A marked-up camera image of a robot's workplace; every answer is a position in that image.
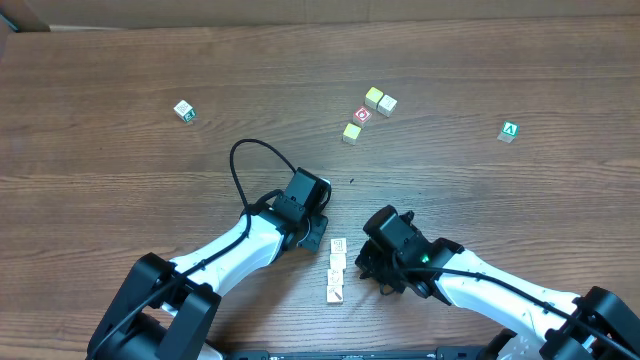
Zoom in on white patterned block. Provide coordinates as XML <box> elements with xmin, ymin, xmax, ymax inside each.
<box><xmin>330</xmin><ymin>238</ymin><xmax>347</xmax><ymax>254</ymax></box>

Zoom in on yellow block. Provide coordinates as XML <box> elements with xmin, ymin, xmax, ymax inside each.
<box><xmin>342</xmin><ymin>123</ymin><xmax>361</xmax><ymax>145</ymax></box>
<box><xmin>329</xmin><ymin>253</ymin><xmax>346</xmax><ymax>270</ymax></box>
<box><xmin>364</xmin><ymin>87</ymin><xmax>384</xmax><ymax>109</ymax></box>

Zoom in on white block green edge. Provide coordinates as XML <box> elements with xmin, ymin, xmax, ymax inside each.
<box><xmin>327</xmin><ymin>269</ymin><xmax>344</xmax><ymax>286</ymax></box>

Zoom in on white block red mark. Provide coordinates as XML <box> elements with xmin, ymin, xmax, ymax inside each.
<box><xmin>326</xmin><ymin>285</ymin><xmax>344</xmax><ymax>304</ymax></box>

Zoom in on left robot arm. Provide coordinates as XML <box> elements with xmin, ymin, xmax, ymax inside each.
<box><xmin>87</xmin><ymin>169</ymin><xmax>331</xmax><ymax>359</ymax></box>

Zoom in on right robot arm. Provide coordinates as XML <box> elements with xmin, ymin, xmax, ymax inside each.
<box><xmin>355</xmin><ymin>205</ymin><xmax>639</xmax><ymax>359</ymax></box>

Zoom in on red circle block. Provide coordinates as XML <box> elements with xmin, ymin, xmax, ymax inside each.
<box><xmin>352</xmin><ymin>106</ymin><xmax>372</xmax><ymax>128</ymax></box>

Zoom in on white block far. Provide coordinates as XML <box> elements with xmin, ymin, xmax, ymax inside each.
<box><xmin>377</xmin><ymin>94</ymin><xmax>397</xmax><ymax>117</ymax></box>

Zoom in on green letter block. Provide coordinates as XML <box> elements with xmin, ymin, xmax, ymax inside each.
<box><xmin>497</xmin><ymin>121</ymin><xmax>520</xmax><ymax>143</ymax></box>

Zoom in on white block green side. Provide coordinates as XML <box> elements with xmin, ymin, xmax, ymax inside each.
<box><xmin>174</xmin><ymin>100</ymin><xmax>196</xmax><ymax>123</ymax></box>

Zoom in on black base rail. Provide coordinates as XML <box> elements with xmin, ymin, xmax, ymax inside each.
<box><xmin>223</xmin><ymin>346</ymin><xmax>494</xmax><ymax>360</ymax></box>

